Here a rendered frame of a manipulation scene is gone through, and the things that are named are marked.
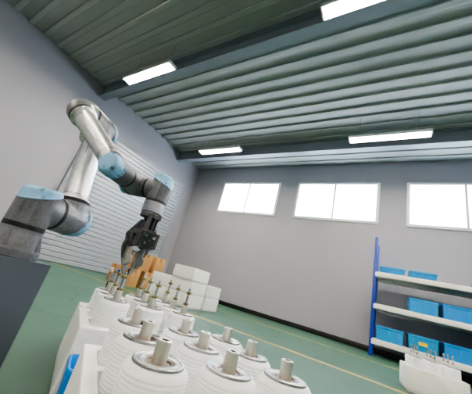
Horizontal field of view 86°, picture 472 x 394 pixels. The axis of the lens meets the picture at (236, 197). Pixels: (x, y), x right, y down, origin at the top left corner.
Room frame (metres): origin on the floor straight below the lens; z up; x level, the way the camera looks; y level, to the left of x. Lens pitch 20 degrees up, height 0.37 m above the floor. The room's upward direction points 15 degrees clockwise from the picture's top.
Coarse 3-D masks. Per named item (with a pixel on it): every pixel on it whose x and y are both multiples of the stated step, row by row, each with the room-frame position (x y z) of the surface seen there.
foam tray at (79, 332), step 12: (84, 312) 0.98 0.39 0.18; (72, 324) 1.02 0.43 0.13; (84, 324) 0.83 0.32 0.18; (72, 336) 0.87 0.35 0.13; (84, 336) 0.81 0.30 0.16; (96, 336) 0.82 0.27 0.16; (60, 348) 1.08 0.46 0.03; (72, 348) 0.80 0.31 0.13; (60, 360) 0.90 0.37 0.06; (60, 372) 0.80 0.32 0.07
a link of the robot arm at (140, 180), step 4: (136, 172) 0.85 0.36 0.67; (140, 176) 0.87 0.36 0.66; (136, 180) 0.85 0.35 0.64; (140, 180) 0.87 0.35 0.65; (144, 180) 0.88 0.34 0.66; (132, 184) 0.85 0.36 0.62; (136, 184) 0.86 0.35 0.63; (140, 184) 0.87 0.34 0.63; (144, 184) 0.87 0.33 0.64; (120, 188) 0.91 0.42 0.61; (124, 188) 0.87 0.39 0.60; (128, 188) 0.86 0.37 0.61; (132, 188) 0.87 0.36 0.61; (136, 188) 0.88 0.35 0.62; (140, 188) 0.88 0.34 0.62; (124, 192) 0.92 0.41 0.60; (128, 192) 0.91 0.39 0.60; (132, 192) 0.89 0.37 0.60; (136, 192) 0.90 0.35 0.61; (140, 192) 0.89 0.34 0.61; (140, 196) 0.91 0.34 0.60; (144, 196) 0.90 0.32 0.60
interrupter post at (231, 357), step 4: (228, 352) 0.47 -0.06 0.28; (232, 352) 0.47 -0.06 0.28; (236, 352) 0.48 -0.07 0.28; (228, 356) 0.47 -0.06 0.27; (232, 356) 0.47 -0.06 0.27; (236, 356) 0.47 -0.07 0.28; (224, 360) 0.47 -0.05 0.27; (228, 360) 0.47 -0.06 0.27; (232, 360) 0.46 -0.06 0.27; (236, 360) 0.47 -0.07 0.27; (224, 364) 0.47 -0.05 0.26; (228, 364) 0.47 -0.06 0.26; (232, 364) 0.47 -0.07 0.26; (236, 364) 0.47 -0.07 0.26; (224, 368) 0.47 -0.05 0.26; (228, 368) 0.47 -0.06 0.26; (232, 368) 0.47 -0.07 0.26; (224, 372) 0.47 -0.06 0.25; (228, 372) 0.47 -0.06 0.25; (232, 372) 0.47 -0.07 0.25
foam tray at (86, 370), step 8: (88, 344) 0.68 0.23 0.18; (80, 352) 0.67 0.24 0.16; (88, 352) 0.63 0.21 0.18; (96, 352) 0.65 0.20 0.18; (80, 360) 0.61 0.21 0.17; (88, 360) 0.59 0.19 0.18; (96, 360) 0.60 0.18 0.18; (80, 368) 0.56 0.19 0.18; (88, 368) 0.55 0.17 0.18; (96, 368) 0.56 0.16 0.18; (72, 376) 0.65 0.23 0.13; (80, 376) 0.52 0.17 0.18; (88, 376) 0.52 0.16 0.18; (96, 376) 0.53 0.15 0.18; (72, 384) 0.59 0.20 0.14; (80, 384) 0.49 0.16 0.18; (88, 384) 0.49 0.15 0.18; (96, 384) 0.50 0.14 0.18; (64, 392) 0.67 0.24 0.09; (72, 392) 0.54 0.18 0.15; (80, 392) 0.46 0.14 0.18; (88, 392) 0.47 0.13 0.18; (96, 392) 0.47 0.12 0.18
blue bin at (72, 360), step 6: (72, 354) 0.78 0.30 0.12; (78, 354) 0.79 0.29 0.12; (72, 360) 0.78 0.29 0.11; (66, 366) 0.73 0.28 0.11; (72, 366) 0.79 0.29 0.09; (66, 372) 0.70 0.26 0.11; (72, 372) 0.70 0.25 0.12; (66, 378) 0.70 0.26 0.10; (60, 384) 0.76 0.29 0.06; (66, 384) 0.70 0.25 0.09; (60, 390) 0.70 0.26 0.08
